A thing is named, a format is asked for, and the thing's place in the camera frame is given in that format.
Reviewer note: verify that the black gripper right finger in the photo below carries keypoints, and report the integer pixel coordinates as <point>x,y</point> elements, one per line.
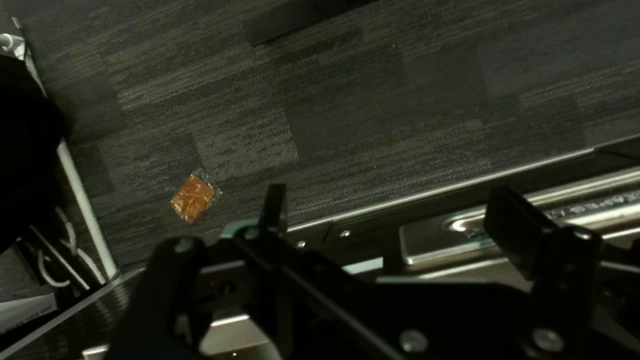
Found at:
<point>531,241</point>

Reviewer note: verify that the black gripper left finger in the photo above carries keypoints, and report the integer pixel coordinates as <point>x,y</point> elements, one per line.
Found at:
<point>272,217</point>

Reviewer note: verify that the orange wrapper on floor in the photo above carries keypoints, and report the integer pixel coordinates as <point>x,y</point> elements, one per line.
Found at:
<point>195,196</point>

